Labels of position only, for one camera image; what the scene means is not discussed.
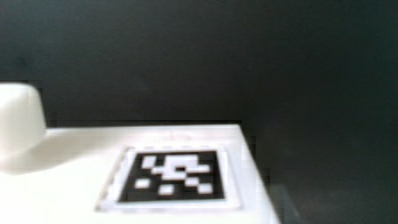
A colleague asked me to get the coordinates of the white drawer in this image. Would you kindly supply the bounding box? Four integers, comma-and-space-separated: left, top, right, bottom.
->
0, 83, 280, 224

